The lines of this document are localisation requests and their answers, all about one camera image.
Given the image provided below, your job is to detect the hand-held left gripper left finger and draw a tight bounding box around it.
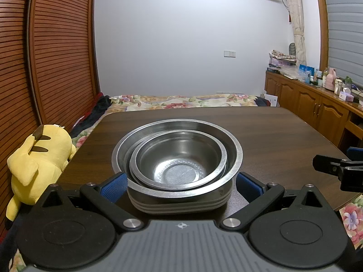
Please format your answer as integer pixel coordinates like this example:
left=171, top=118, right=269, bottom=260
left=42, top=172, right=143, bottom=231

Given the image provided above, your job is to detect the purple tissue box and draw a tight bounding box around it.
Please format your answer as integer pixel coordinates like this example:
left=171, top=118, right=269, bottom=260
left=339, top=88, right=355, bottom=102

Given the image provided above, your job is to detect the beige patterned curtain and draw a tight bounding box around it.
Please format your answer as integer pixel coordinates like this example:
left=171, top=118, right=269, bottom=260
left=281, top=0, right=308, bottom=66

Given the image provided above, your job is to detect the floral blanket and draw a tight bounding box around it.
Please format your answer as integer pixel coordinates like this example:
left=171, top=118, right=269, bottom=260
left=6, top=93, right=363, bottom=272

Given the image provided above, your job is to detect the large steel bowl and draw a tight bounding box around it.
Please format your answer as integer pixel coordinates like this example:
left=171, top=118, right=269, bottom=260
left=112, top=118, right=244, bottom=203

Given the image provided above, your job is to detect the wooden sideboard cabinet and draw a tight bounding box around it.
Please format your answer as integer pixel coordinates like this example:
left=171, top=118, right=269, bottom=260
left=265, top=70, right=363, bottom=151

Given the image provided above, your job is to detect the pile of folded cloths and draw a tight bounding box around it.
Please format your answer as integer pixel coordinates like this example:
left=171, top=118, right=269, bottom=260
left=269, top=49, right=297, bottom=69

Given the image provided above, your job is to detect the grey window blind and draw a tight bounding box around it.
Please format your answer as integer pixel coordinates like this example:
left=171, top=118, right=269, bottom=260
left=322, top=0, right=363, bottom=92

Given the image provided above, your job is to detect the wooden louvered wardrobe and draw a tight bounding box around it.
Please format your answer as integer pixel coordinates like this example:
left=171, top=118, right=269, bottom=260
left=0, top=0, right=102, bottom=159

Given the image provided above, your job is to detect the shallow steel bowl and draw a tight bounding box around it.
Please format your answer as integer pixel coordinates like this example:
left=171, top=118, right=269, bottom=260
left=130, top=130, right=229, bottom=189

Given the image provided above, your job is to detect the wooden window frame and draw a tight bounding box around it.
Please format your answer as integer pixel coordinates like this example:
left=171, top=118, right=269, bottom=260
left=312, top=0, right=330, bottom=73

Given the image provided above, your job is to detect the yellow plush toy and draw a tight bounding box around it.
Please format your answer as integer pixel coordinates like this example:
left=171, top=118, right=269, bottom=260
left=5, top=123, right=77, bottom=230

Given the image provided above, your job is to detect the pink thermos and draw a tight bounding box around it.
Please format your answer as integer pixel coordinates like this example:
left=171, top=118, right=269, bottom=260
left=326, top=68, right=337, bottom=91

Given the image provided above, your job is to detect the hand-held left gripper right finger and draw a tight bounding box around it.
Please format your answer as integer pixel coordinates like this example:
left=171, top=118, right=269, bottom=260
left=220, top=172, right=321, bottom=232

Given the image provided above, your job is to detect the dark cloth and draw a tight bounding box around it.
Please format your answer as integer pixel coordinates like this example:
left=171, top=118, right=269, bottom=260
left=69, top=93, right=112, bottom=140

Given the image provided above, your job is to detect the blue box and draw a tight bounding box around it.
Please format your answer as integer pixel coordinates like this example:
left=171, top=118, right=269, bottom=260
left=299, top=65, right=315, bottom=81

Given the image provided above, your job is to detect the deep steel bowl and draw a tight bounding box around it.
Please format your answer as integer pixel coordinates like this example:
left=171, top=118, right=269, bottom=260
left=137, top=134, right=221, bottom=183

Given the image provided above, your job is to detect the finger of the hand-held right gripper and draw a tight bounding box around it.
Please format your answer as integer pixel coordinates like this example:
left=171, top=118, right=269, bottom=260
left=313, top=154, right=363, bottom=181
left=347, top=146, right=363, bottom=161

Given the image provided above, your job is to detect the navy blanket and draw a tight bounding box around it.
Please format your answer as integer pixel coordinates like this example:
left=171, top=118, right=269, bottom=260
left=254, top=96, right=277, bottom=108

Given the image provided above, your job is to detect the white paper bag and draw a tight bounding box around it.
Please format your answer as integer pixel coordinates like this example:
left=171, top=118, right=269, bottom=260
left=262, top=91, right=279, bottom=107

